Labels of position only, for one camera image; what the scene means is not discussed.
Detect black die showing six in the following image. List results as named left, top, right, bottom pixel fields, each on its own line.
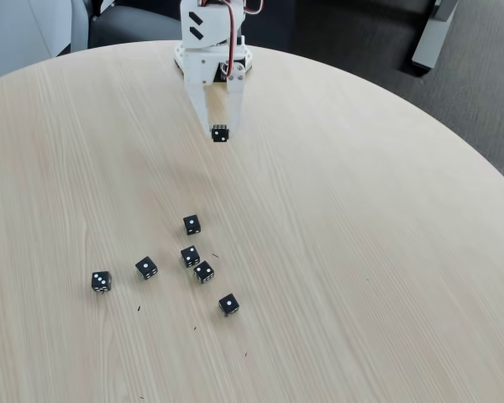
left=211, top=123, right=231, bottom=144

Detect dark grey chair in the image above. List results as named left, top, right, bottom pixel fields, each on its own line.
left=87, top=0, right=184, bottom=50

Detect black die white pips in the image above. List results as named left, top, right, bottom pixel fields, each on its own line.
left=182, top=214, right=202, bottom=236
left=218, top=292, right=240, bottom=318
left=180, top=245, right=201, bottom=269
left=192, top=260, right=216, bottom=285
left=91, top=270, right=113, bottom=294
left=134, top=256, right=159, bottom=281

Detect white cabinet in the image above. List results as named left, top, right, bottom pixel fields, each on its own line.
left=0, top=0, right=89, bottom=84

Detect grey desk leg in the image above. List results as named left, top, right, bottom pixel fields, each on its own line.
left=411, top=0, right=459, bottom=72

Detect red black white servo cable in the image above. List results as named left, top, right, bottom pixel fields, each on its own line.
left=197, top=0, right=265, bottom=81

